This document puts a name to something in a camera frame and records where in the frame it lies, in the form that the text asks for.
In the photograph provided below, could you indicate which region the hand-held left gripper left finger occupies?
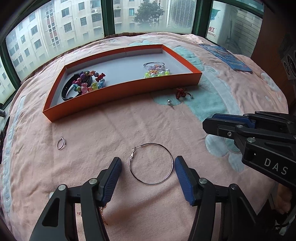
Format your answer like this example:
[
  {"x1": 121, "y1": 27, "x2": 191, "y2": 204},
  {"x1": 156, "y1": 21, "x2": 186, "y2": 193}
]
[{"x1": 30, "y1": 157, "x2": 122, "y2": 241}]

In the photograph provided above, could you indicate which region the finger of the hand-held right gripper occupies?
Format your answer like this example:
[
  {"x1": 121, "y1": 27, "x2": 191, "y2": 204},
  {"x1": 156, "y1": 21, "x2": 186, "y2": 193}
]
[
  {"x1": 202, "y1": 117, "x2": 257, "y2": 149},
  {"x1": 212, "y1": 111, "x2": 289, "y2": 130}
]

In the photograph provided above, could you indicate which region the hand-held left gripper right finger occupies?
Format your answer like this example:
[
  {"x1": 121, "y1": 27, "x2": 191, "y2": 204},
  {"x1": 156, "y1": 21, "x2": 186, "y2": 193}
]
[{"x1": 174, "y1": 156, "x2": 272, "y2": 241}]

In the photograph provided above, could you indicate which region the pastel bead bracelet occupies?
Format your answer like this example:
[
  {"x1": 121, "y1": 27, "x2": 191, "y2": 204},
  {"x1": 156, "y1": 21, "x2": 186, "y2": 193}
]
[{"x1": 143, "y1": 65, "x2": 172, "y2": 79}]

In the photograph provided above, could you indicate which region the black strap bracelet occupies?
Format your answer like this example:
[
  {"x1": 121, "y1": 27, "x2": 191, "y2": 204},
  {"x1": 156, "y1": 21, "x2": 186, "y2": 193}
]
[{"x1": 61, "y1": 73, "x2": 93, "y2": 101}]

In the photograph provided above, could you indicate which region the colourful candy bead bracelet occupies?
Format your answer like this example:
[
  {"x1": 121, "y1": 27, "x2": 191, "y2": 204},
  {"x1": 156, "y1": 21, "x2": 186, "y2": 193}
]
[{"x1": 71, "y1": 70, "x2": 107, "y2": 94}]

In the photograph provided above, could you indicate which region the orange shallow tray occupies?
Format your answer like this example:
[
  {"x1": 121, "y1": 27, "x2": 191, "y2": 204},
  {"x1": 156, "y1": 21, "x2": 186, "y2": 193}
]
[{"x1": 42, "y1": 44, "x2": 203, "y2": 122}]

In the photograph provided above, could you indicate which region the person's right hand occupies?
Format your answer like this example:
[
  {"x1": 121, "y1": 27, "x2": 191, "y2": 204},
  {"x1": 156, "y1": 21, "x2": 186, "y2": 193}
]
[{"x1": 276, "y1": 184, "x2": 292, "y2": 212}]

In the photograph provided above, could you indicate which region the red knot ornament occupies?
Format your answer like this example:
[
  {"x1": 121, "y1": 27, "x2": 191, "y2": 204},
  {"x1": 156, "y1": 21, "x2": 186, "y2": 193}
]
[{"x1": 175, "y1": 87, "x2": 194, "y2": 100}]

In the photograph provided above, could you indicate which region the blue booklet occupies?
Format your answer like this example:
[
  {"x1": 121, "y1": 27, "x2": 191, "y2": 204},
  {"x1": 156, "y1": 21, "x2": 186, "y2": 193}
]
[{"x1": 199, "y1": 43, "x2": 253, "y2": 74}]

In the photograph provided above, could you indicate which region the small silver earring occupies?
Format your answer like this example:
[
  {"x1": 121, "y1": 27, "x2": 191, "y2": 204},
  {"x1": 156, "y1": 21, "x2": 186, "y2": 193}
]
[{"x1": 57, "y1": 136, "x2": 68, "y2": 151}]

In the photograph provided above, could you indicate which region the black speaker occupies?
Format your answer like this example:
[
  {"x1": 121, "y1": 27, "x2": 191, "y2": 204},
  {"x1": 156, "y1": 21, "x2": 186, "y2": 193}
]
[{"x1": 280, "y1": 35, "x2": 296, "y2": 80}]

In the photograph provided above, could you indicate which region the white louvred panel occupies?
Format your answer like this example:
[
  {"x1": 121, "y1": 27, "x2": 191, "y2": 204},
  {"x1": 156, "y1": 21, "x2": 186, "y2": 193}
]
[{"x1": 167, "y1": 0, "x2": 195, "y2": 30}]

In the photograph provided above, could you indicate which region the green tree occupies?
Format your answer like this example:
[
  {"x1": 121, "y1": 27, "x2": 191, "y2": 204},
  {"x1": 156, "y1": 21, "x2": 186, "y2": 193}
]
[{"x1": 134, "y1": 0, "x2": 166, "y2": 26}]

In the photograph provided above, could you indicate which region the apartment building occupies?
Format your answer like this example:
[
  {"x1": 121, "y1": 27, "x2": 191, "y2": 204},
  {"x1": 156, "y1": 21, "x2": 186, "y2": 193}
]
[{"x1": 0, "y1": 0, "x2": 170, "y2": 98}]

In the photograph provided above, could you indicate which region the gold chain necklace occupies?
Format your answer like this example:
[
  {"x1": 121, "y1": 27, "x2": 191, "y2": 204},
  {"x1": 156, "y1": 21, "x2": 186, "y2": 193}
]
[{"x1": 76, "y1": 205, "x2": 110, "y2": 227}]

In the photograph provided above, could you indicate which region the dark green window frame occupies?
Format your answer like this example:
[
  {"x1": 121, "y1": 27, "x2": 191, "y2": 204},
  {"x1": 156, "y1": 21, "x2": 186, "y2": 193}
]
[{"x1": 0, "y1": 0, "x2": 264, "y2": 105}]

